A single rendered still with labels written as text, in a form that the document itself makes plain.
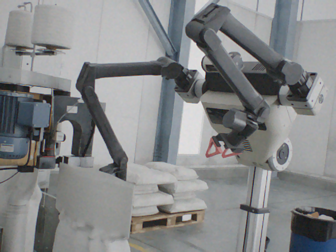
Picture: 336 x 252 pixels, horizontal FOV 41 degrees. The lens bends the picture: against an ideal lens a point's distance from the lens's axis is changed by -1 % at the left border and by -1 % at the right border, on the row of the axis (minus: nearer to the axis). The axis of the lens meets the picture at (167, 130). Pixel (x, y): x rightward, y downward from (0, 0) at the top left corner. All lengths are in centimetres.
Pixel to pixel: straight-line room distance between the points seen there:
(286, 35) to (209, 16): 907
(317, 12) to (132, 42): 468
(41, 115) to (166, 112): 637
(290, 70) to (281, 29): 912
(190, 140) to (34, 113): 713
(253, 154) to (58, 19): 97
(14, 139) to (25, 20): 58
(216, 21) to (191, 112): 730
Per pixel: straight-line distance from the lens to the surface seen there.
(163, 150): 803
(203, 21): 135
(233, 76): 146
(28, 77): 174
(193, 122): 869
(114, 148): 200
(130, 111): 758
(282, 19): 1072
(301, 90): 166
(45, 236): 286
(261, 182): 203
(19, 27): 207
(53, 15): 183
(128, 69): 190
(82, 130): 214
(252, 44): 147
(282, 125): 183
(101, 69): 185
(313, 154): 1022
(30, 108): 170
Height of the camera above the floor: 134
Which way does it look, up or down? 3 degrees down
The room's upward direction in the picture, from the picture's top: 7 degrees clockwise
